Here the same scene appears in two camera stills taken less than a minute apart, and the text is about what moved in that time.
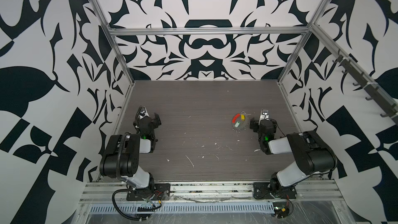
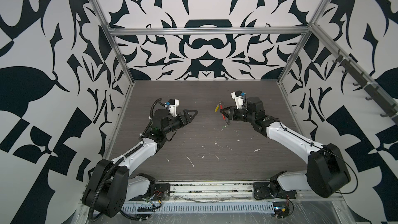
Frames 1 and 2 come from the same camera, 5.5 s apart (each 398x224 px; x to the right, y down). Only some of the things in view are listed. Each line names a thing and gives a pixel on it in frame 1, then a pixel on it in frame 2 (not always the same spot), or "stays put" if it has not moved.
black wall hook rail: (374, 92) stays put
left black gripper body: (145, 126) -> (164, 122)
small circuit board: (281, 209) stays put
